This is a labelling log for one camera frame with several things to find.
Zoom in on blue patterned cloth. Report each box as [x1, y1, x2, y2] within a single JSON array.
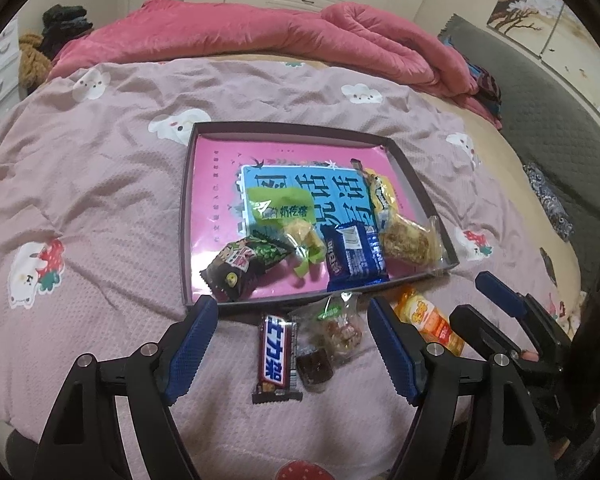
[[522, 160, 576, 243]]

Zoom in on grey quilted headboard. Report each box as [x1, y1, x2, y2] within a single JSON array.
[[437, 14, 600, 281]]

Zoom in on blue biscuit packet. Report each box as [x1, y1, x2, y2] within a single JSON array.
[[322, 222, 390, 292]]

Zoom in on clear packet with green label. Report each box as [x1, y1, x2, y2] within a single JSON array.
[[287, 292, 366, 363]]

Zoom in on striped dark clothes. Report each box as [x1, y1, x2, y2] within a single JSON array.
[[467, 62, 503, 131]]

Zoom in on pink printed bedsheet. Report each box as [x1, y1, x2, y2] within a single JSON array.
[[0, 57, 581, 480]]

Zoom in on small yellow snack packet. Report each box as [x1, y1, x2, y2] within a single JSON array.
[[352, 158, 398, 226]]

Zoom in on clear packet of dark jelly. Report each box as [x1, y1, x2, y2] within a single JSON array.
[[295, 346, 336, 393]]

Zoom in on brown knitted cloth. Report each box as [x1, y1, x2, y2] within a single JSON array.
[[17, 32, 53, 88]]

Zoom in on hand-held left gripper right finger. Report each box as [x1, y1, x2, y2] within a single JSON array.
[[367, 296, 556, 480]]

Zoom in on black and green snack packet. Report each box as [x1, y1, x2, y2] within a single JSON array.
[[200, 236, 293, 303]]

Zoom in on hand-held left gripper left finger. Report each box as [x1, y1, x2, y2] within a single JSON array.
[[30, 294, 220, 480]]

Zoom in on brown chocolate bar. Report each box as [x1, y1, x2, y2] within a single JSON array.
[[251, 312, 303, 405]]

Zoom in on wall painting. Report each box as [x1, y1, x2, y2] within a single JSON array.
[[486, 0, 600, 116]]

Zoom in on black clothes pile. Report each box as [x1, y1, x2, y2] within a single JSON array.
[[41, 4, 95, 56]]

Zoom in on pink quilt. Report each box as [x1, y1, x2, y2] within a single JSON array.
[[47, 0, 503, 131]]

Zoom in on dark shallow cardboard box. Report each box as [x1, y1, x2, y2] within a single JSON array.
[[180, 121, 461, 308]]

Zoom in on orange cracker packet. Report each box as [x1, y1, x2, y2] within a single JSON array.
[[390, 285, 466, 358]]

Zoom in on clear packet of crumbly cake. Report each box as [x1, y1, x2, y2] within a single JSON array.
[[380, 212, 446, 277]]

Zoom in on beige bed sheet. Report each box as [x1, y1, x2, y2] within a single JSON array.
[[420, 95, 581, 311]]

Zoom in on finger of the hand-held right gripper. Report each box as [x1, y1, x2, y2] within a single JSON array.
[[476, 271, 571, 356], [449, 305, 561, 386]]

